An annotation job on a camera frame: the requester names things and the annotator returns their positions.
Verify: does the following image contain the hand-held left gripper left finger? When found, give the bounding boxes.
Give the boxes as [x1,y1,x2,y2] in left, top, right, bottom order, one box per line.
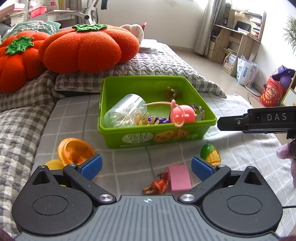
[23,154,117,207]

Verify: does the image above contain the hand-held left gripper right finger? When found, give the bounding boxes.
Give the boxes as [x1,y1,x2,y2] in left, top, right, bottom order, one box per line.
[178,156,272,205]

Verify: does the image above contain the toy corn half green tip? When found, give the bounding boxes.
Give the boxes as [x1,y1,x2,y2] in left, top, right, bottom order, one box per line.
[199,144,222,166]

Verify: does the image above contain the pink rectangular block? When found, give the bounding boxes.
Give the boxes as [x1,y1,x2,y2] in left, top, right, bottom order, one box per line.
[168,165,192,192]

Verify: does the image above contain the orange plastic lid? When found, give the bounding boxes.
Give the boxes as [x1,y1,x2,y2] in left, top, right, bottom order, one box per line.
[57,138,96,166]

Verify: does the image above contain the yellow plastic cup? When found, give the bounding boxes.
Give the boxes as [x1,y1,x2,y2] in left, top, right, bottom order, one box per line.
[45,159,70,188]

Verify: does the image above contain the red toy crayfish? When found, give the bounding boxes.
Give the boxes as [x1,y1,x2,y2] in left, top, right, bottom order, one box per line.
[142,169,171,195]

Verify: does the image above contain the pink pig toy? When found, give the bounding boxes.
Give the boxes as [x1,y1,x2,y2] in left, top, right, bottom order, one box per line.
[170,104,198,123]

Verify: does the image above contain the pink sticky hand toy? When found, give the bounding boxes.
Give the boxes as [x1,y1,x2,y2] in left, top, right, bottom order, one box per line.
[142,100,185,128]

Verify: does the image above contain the amber rubber hand toy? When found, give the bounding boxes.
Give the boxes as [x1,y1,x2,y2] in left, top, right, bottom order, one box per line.
[162,86,182,101]

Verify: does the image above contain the clear cotton swab jar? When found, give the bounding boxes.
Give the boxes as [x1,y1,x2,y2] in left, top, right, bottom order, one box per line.
[104,93,147,128]

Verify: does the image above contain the purple toy grapes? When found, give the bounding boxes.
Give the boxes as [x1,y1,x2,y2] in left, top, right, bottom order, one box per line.
[144,115,170,126]

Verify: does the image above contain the green plastic box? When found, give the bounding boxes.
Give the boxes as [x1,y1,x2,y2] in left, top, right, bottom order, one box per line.
[97,75,218,149]

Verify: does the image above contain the person's right hand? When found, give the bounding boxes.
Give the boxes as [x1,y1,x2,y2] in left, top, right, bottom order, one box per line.
[276,139,296,186]

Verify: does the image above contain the grey grid bed sheet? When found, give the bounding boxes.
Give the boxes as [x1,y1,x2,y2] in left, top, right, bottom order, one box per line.
[32,94,296,237]

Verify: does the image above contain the red toy bucket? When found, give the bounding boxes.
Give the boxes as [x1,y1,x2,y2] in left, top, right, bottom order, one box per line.
[260,76,287,107]

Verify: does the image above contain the light wooden shelf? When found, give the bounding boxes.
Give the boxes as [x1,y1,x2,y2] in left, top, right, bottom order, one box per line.
[281,76,296,107]

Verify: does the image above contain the white shopping bag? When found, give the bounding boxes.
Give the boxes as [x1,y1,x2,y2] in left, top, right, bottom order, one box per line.
[236,56,259,88]

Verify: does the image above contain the wooden desk with shelves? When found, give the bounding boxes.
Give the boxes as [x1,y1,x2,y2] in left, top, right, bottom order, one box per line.
[207,3,267,77]

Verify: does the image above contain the green potted plant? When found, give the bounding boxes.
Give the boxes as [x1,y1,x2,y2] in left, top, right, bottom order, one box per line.
[283,14,296,50]

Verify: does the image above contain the grey checkered quilt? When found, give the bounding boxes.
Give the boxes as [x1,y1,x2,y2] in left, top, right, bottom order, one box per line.
[0,42,227,234]

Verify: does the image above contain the black laptop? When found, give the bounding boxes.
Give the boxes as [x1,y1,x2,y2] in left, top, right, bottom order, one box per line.
[233,21,252,33]

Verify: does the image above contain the grey curtain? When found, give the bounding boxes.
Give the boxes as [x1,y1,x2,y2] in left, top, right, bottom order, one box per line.
[194,0,226,56]

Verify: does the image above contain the white folded cloth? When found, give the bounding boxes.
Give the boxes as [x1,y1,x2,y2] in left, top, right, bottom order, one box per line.
[139,39,163,54]

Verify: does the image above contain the orange pumpkin cushion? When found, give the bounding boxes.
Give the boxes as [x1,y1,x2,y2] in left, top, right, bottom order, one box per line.
[0,30,50,93]
[38,23,140,74]

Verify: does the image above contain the white plush toy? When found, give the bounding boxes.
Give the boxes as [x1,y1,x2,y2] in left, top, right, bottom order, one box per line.
[120,24,145,45]

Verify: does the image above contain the green patterned pillow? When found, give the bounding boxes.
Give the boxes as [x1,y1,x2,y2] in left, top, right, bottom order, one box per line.
[2,20,62,39]

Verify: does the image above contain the white desk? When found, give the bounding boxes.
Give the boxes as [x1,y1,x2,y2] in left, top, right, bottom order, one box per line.
[28,9,97,24]

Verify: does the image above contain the pink plastic basket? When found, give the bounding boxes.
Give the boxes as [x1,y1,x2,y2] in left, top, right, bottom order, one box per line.
[30,6,48,18]

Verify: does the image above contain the row of upright books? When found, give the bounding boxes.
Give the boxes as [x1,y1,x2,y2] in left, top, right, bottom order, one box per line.
[44,0,79,11]

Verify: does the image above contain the stack of books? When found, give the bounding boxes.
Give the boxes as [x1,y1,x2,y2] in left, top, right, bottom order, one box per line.
[0,0,28,25]

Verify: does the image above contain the thin black cable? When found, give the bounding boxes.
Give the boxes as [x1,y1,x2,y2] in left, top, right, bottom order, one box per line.
[247,92,263,108]

